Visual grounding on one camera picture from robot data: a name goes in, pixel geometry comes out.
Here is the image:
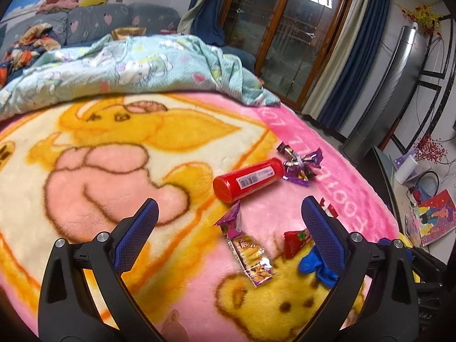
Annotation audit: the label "pink printed bear blanket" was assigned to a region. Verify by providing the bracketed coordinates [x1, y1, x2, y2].
[0, 91, 400, 342]

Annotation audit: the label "long television stand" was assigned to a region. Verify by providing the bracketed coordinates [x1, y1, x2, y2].
[363, 146, 456, 257]

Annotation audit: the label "blue world map poster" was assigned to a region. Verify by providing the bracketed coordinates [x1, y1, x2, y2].
[3, 0, 63, 20]

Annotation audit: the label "pile of clothes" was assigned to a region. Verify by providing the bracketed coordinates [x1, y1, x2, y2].
[36, 0, 81, 15]

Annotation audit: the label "black wall frame trim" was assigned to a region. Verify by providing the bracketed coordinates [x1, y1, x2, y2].
[378, 21, 456, 154]

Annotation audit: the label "red snack packet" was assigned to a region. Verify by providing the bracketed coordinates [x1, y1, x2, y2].
[283, 228, 316, 260]

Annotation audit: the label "wooden sliding glass door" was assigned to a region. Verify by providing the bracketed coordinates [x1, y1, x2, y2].
[219, 0, 357, 102]

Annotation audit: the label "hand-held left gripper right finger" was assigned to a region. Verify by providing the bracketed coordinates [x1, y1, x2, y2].
[301, 195, 420, 342]

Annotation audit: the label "gold foil bag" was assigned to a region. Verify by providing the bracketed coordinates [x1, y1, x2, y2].
[111, 27, 147, 41]

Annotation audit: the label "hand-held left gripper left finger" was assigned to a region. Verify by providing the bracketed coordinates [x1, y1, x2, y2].
[37, 199, 168, 342]

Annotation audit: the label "person's left hand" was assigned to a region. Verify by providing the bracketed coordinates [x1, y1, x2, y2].
[158, 309, 191, 342]

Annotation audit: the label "red cylindrical can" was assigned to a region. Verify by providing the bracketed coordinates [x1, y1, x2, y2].
[213, 157, 284, 203]

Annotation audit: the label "blue and beige curtain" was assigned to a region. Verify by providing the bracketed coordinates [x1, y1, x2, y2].
[301, 0, 392, 138]
[176, 0, 246, 48]

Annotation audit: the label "purple candy wrapper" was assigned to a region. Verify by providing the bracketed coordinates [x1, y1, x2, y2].
[284, 166, 310, 187]
[302, 148, 323, 170]

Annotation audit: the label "white ribbed vase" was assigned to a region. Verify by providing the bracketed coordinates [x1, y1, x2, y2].
[396, 157, 418, 185]

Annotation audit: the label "purple snack packet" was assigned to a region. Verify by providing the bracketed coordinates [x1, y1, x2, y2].
[214, 201, 279, 288]

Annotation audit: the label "brown candy wrapper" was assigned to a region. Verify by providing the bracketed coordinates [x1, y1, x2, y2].
[277, 142, 297, 158]

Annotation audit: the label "colourful patterned blanket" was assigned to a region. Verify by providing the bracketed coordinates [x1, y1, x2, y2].
[0, 23, 61, 88]

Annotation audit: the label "blue heart-print sofa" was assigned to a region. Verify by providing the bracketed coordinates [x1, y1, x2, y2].
[0, 2, 257, 89]

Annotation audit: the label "red berry branches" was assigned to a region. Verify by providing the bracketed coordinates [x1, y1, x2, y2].
[415, 133, 451, 164]

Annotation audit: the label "colourful figure painting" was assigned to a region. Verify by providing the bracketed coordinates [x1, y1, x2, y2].
[417, 190, 456, 246]

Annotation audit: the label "silver tower air conditioner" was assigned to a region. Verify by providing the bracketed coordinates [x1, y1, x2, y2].
[338, 25, 428, 164]

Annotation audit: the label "light blue printed quilt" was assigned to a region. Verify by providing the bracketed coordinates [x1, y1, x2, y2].
[0, 34, 282, 122]

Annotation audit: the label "clear box of coloured pens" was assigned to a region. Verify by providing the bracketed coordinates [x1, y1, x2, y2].
[404, 210, 423, 246]

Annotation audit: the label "yellow and red artificial flowers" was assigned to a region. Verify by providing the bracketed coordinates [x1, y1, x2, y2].
[395, 3, 444, 36]

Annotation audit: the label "red wrapper scrap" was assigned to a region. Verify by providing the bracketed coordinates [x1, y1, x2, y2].
[319, 198, 339, 218]

